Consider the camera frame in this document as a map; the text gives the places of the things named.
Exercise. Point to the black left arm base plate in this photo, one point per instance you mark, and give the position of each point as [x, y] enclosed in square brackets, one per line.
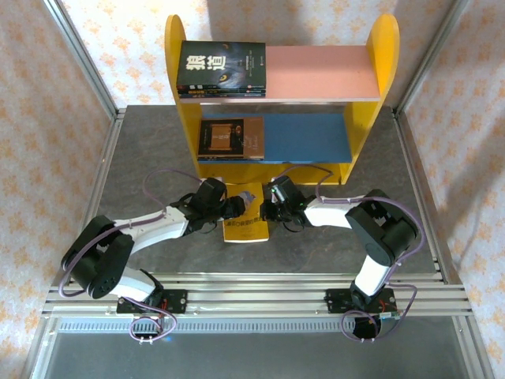
[177, 302]

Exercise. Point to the dark blue book seated man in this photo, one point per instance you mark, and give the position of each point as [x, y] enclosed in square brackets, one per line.
[230, 160]

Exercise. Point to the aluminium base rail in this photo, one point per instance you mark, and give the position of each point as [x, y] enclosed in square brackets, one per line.
[256, 300]

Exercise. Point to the brown book with scroll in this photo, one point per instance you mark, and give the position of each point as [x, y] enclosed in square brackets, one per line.
[230, 136]

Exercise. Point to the black book old man face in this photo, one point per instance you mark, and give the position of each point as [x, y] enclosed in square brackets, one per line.
[221, 96]

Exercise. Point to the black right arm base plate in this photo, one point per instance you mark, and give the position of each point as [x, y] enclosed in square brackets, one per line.
[335, 300]

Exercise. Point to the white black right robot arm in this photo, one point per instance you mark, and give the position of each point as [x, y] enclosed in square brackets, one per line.
[335, 213]

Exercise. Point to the yellow book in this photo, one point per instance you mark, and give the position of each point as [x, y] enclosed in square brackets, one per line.
[244, 233]

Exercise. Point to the small green circuit board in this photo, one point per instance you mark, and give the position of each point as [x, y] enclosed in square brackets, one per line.
[390, 316]

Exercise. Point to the yellow pink blue wooden bookshelf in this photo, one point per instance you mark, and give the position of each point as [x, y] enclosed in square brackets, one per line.
[307, 134]

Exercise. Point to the aluminium side rail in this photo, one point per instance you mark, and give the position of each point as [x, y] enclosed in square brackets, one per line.
[102, 169]
[415, 177]

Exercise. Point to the aluminium frame post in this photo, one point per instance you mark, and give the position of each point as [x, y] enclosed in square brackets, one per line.
[429, 59]
[85, 59]

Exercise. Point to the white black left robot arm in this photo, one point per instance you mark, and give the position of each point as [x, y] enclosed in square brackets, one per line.
[158, 229]

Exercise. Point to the black book with wolf eyes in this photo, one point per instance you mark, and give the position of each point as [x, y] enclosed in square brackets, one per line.
[221, 65]

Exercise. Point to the black book with antlers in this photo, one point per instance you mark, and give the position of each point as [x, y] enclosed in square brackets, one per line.
[221, 92]

